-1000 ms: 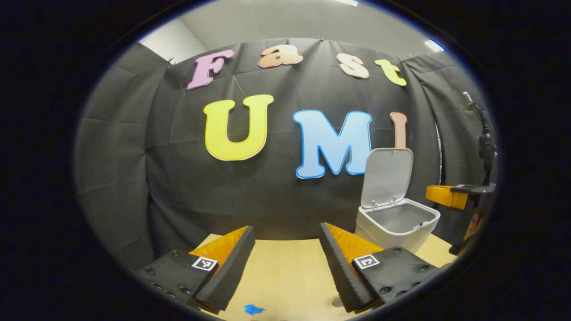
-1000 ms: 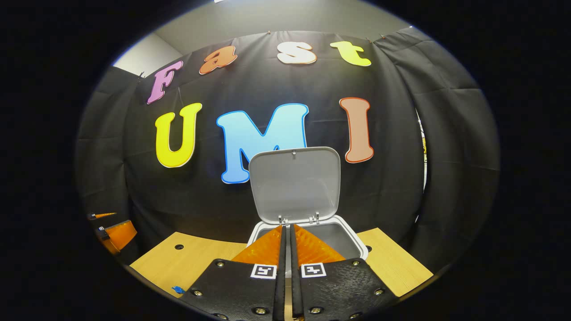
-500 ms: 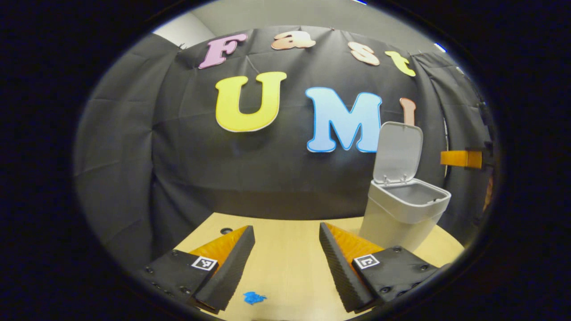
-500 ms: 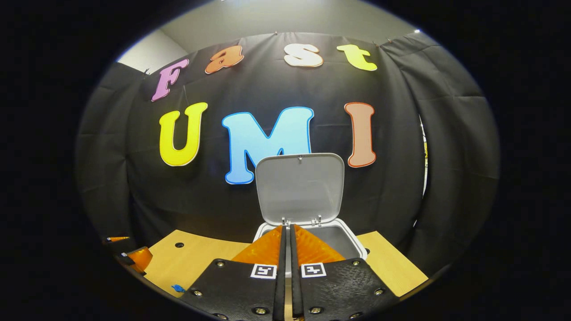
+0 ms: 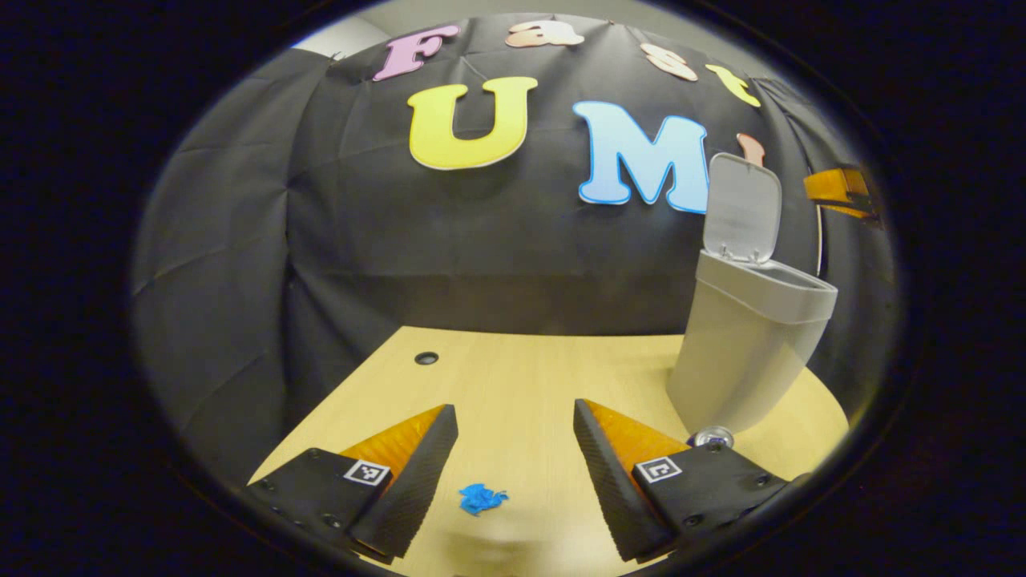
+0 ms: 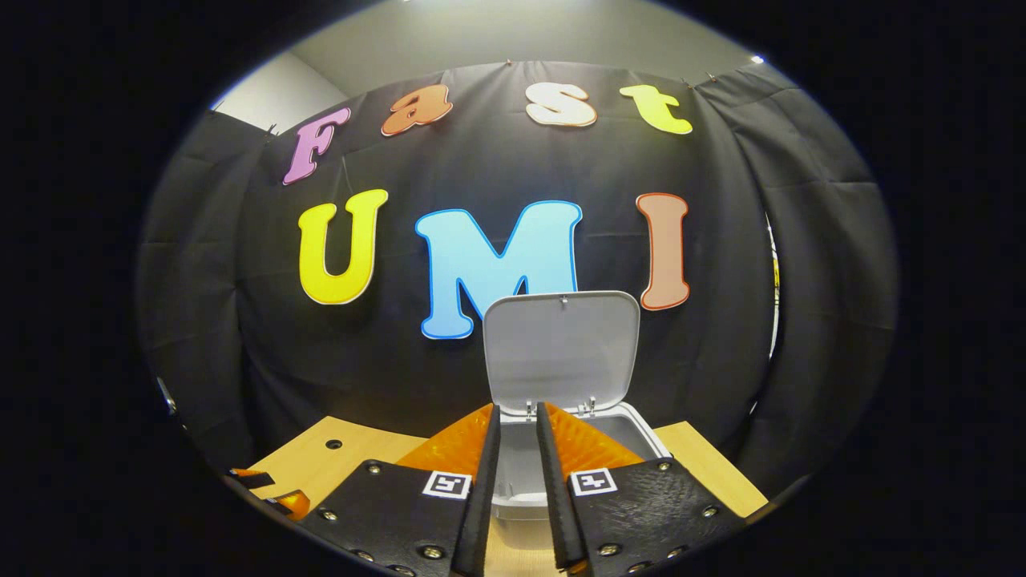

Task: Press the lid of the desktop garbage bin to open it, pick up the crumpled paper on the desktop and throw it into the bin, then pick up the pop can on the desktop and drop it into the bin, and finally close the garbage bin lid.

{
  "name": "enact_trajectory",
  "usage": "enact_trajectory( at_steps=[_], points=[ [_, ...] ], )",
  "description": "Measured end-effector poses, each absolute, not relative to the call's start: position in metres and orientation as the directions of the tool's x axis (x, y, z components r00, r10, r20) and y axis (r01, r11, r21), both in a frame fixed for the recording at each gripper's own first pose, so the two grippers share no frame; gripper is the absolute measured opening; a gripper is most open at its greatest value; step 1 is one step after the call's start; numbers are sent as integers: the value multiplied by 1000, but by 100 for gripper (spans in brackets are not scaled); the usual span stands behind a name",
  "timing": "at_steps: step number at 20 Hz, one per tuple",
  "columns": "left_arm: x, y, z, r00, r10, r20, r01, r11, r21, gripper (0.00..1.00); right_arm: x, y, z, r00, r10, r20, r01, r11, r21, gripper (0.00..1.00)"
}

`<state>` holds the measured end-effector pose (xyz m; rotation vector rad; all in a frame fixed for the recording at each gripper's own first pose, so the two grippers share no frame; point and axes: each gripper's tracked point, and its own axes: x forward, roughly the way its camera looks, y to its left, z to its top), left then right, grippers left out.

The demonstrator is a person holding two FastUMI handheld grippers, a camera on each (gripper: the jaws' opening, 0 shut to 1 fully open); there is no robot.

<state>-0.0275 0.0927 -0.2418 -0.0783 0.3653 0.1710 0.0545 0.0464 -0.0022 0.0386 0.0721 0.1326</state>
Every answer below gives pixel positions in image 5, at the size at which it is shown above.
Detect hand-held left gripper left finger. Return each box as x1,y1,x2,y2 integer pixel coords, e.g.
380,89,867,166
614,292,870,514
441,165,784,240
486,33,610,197
240,403,459,562

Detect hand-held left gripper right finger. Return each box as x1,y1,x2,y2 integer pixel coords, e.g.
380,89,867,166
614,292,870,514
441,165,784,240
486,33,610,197
573,398,810,563

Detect blue paper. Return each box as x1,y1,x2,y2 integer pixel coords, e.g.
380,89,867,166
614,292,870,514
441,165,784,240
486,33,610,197
458,483,510,516

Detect silver pop can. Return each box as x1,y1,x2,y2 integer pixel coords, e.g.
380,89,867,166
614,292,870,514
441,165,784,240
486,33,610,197
688,425,736,450

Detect white desktop garbage bin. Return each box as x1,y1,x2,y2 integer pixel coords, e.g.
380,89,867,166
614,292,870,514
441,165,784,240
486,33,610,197
665,152,839,438

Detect wooden desktop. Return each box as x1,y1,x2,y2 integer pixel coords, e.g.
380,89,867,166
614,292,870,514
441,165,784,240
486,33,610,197
248,325,850,577

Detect black backdrop cloth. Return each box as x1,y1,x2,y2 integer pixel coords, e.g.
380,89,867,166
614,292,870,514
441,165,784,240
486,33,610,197
132,12,899,490

